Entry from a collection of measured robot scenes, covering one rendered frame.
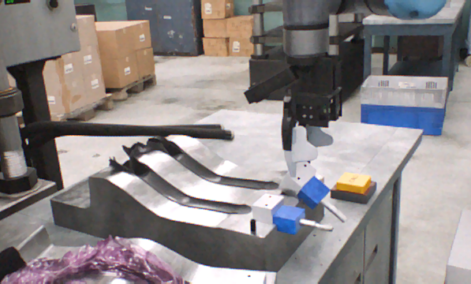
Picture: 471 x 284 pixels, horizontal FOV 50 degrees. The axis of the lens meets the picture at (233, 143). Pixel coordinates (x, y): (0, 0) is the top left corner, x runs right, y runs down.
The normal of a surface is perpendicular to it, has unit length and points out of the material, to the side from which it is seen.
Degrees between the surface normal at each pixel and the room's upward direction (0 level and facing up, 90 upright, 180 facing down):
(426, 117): 90
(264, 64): 90
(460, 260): 0
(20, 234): 0
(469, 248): 0
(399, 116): 91
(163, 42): 90
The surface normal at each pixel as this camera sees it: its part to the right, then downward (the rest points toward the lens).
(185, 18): -0.40, 0.32
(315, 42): 0.27, 0.31
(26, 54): 0.86, 0.12
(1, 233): -0.06, -0.94
